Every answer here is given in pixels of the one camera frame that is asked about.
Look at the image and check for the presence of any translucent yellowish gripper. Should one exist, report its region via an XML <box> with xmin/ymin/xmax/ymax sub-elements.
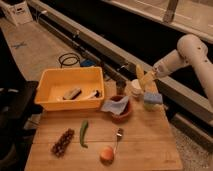
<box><xmin>142</xmin><ymin>71</ymin><xmax>156</xmax><ymax>88</ymax></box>

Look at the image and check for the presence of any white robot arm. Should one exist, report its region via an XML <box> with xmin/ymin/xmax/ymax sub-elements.
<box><xmin>139</xmin><ymin>34</ymin><xmax>213</xmax><ymax>107</ymax></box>

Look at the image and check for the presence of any dark metal cup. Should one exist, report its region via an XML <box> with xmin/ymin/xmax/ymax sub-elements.
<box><xmin>116</xmin><ymin>80</ymin><xmax>126</xmax><ymax>95</ymax></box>

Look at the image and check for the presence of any white lidded jar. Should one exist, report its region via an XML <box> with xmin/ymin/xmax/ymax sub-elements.
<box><xmin>131</xmin><ymin>79</ymin><xmax>143</xmax><ymax>98</ymax></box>

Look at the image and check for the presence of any blue yellow sponge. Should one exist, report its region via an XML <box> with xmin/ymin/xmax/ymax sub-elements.
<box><xmin>143</xmin><ymin>92</ymin><xmax>163</xmax><ymax>110</ymax></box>

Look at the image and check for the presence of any terracotta bowl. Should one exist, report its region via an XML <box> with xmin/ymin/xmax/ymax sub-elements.
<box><xmin>108</xmin><ymin>95</ymin><xmax>132</xmax><ymax>122</ymax></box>

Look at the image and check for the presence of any blue cloth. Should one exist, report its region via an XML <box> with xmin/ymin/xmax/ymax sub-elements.
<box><xmin>101</xmin><ymin>96</ymin><xmax>129</xmax><ymax>115</ymax></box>

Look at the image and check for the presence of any white spatula in bin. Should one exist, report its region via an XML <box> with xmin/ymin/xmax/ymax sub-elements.
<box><xmin>81</xmin><ymin>90</ymin><xmax>100</xmax><ymax>100</ymax></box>

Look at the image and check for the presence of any metal fork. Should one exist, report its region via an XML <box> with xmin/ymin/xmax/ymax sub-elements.
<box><xmin>113</xmin><ymin>128</ymin><xmax>124</xmax><ymax>155</ymax></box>

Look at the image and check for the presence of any blue object on floor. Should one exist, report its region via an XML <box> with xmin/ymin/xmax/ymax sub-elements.
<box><xmin>80</xmin><ymin>59</ymin><xmax>95</xmax><ymax>67</ymax></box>

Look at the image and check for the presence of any green chili pepper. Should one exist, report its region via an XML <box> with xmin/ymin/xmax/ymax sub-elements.
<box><xmin>79</xmin><ymin>120</ymin><xmax>89</xmax><ymax>148</ymax></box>

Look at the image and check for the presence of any brown brush in bin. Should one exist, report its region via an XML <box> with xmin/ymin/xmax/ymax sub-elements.
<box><xmin>63</xmin><ymin>88</ymin><xmax>81</xmax><ymax>100</ymax></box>

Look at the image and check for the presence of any orange peach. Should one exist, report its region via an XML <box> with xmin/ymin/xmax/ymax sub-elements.
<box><xmin>100</xmin><ymin>146</ymin><xmax>114</xmax><ymax>163</ymax></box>

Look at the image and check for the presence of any yellow plastic bin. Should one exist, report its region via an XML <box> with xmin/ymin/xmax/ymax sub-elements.
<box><xmin>35</xmin><ymin>67</ymin><xmax>105</xmax><ymax>111</ymax></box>

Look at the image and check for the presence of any bunch of brown grapes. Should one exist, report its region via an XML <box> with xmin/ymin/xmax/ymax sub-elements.
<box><xmin>51</xmin><ymin>129</ymin><xmax>74</xmax><ymax>157</ymax></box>

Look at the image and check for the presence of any black chair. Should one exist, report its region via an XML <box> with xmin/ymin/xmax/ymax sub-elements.
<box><xmin>0</xmin><ymin>28</ymin><xmax>42</xmax><ymax>171</ymax></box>

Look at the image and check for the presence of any white cardboard box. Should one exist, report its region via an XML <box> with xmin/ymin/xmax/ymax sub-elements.
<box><xmin>0</xmin><ymin>0</ymin><xmax>33</xmax><ymax>26</ymax></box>

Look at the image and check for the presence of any black coiled cable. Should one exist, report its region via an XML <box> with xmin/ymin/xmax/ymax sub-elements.
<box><xmin>58</xmin><ymin>52</ymin><xmax>82</xmax><ymax>69</ymax></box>

